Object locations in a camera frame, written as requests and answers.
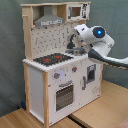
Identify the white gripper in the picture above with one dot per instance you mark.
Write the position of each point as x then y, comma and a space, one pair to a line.
81, 31

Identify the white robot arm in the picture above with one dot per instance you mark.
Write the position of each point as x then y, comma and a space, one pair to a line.
99, 44

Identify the wooden toy kitchen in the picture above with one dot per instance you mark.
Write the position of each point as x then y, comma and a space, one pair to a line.
40, 84

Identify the black toy faucet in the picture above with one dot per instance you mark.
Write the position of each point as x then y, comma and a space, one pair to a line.
72, 43

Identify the toy microwave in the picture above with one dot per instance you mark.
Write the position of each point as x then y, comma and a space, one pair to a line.
77, 11

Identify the grey toy sink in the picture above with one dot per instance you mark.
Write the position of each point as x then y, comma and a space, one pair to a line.
78, 51

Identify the grey range hood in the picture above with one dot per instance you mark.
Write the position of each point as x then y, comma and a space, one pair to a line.
48, 18

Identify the right red stove knob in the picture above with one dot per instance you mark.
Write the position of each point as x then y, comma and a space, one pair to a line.
74, 69

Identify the red stove knob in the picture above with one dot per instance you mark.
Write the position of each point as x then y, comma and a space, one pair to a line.
74, 69
56, 75

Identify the grey ice dispenser panel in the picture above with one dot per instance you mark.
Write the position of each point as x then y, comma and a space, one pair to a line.
91, 73

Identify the black toy stovetop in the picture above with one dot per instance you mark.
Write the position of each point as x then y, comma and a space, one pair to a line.
52, 59

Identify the left red stove knob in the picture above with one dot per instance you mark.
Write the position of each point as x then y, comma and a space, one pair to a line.
56, 75

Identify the toy oven door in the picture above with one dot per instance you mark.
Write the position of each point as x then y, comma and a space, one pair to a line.
64, 96

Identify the grey cabinet door handle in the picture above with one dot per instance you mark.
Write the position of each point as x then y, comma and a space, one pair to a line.
84, 83

